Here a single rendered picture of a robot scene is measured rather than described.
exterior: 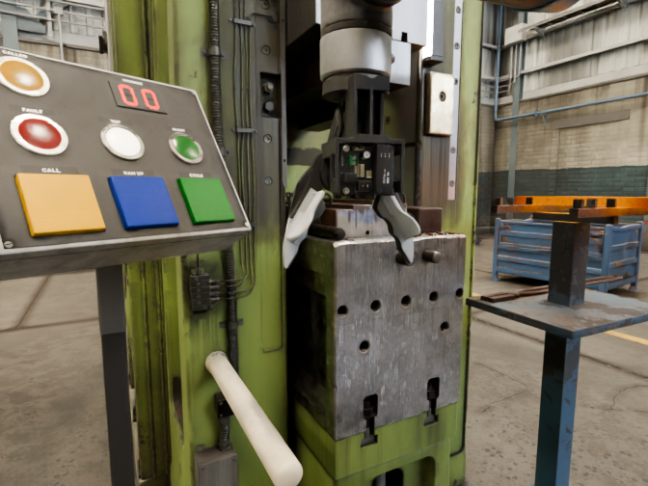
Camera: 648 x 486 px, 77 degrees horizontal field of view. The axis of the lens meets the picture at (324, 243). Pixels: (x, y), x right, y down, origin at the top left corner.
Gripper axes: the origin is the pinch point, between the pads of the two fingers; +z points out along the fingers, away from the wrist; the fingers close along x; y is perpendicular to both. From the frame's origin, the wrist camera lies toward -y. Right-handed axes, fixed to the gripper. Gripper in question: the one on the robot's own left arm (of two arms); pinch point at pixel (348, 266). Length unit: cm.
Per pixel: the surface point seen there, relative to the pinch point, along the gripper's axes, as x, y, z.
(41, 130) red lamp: -35.0, -11.4, -15.9
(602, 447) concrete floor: 130, -77, 93
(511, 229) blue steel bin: 291, -345, 33
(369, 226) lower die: 18.9, -45.5, -0.6
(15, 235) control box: -35.1, -3.1, -4.1
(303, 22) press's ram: 4, -48, -45
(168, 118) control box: -22.3, -25.5, -20.2
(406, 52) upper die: 28, -48, -41
